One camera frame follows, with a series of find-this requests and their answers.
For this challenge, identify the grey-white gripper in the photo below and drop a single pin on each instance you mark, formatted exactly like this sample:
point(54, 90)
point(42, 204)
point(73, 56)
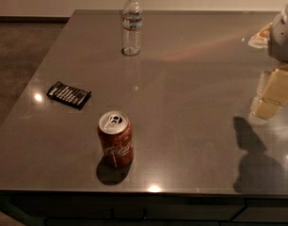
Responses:
point(283, 38)

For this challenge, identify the dark cabinet drawers under table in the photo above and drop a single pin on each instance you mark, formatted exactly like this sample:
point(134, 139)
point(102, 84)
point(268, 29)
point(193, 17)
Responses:
point(140, 209)

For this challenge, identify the red coca-cola can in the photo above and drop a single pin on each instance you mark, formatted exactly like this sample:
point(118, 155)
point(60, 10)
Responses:
point(115, 134)

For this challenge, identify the clear plastic water bottle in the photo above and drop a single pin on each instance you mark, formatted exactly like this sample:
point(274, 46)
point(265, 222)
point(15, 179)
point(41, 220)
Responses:
point(131, 28)

